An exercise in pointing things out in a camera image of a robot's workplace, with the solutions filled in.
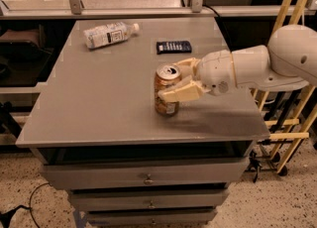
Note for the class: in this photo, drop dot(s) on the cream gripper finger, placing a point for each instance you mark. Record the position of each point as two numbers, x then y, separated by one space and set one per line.
187 89
188 67

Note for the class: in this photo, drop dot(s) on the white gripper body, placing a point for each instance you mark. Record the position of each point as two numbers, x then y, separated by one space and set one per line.
215 71

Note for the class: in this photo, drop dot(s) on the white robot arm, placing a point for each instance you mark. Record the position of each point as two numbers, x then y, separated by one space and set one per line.
288 62

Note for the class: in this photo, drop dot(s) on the top drawer with knob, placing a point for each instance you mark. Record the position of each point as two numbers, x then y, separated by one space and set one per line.
138 174

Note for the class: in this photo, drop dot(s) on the drawer with knob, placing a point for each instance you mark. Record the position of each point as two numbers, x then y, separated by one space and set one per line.
138 174
151 217
151 200

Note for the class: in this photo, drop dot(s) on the clear plastic water bottle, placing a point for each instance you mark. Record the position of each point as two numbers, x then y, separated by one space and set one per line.
109 34

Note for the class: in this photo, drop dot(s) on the grey drawer cabinet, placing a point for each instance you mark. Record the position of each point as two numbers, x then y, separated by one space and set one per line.
98 107

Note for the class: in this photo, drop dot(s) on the middle drawer with knob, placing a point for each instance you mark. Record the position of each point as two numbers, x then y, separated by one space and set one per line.
151 200

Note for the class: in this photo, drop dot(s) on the bottom drawer with knob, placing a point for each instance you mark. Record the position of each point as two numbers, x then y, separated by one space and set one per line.
151 217

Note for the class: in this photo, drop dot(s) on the yellow wooden rack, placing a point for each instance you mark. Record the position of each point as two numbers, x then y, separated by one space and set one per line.
286 136

